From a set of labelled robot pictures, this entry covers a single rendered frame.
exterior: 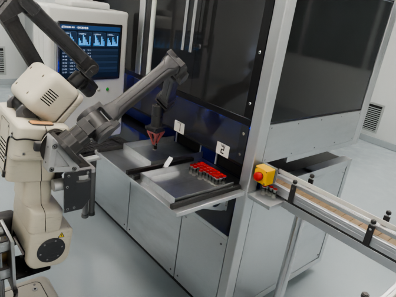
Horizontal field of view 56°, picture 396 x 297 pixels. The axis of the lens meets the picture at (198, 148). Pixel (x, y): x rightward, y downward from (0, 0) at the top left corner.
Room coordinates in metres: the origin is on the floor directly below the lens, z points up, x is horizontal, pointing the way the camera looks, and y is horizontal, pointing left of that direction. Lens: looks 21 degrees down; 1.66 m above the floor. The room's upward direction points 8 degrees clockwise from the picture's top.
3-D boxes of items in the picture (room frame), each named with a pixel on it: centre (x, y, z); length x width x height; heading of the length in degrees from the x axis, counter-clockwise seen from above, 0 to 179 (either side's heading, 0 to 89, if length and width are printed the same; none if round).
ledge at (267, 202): (1.54, -0.35, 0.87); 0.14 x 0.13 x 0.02; 134
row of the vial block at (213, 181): (1.62, -0.05, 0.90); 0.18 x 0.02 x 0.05; 43
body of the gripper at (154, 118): (1.76, 0.22, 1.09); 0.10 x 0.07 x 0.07; 149
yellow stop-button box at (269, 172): (1.52, -0.31, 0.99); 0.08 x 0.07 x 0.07; 134
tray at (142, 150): (1.87, 0.18, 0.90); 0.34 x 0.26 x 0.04; 134
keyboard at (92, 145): (1.97, 0.57, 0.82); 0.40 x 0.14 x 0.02; 141
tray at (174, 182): (1.54, 0.03, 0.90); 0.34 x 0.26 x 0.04; 133
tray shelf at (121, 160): (1.70, 0.12, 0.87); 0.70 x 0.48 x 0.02; 44
